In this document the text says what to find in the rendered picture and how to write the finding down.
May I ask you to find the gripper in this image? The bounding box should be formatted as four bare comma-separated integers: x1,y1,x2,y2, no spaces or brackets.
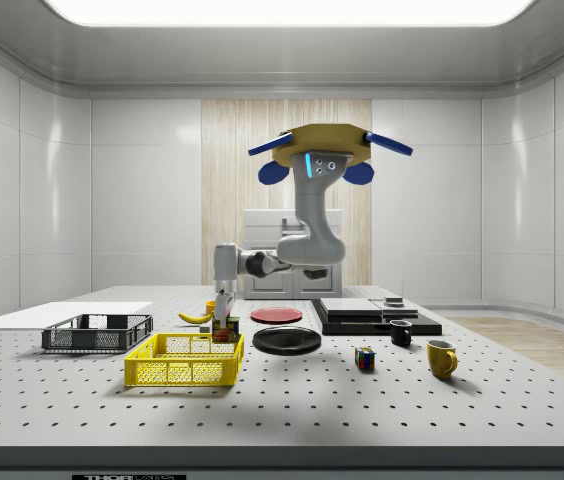
215,292,236,321

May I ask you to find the flat-sided can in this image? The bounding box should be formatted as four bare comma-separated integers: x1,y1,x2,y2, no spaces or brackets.
211,315,241,344

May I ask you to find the red plate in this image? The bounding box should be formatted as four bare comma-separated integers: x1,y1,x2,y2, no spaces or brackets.
250,306,304,324

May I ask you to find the black plate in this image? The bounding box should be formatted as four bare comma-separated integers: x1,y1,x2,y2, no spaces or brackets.
252,326,323,357

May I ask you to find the yellow basket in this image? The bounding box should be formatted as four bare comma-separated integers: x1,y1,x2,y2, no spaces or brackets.
123,332,246,388

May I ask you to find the white cabinet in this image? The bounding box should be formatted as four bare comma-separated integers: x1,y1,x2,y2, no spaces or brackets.
242,208,344,300

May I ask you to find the black stove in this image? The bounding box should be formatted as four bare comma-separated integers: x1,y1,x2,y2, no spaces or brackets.
310,295,444,336

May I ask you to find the dark grey basket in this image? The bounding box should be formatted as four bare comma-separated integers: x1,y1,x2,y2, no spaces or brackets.
41,313,155,354

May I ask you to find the puzzle cube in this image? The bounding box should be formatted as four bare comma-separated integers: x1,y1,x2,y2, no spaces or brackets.
354,345,377,372

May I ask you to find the black mug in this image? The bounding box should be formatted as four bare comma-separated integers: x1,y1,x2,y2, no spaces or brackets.
389,319,413,347

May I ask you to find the yellow mug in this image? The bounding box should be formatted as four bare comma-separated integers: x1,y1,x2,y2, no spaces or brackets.
426,339,459,379

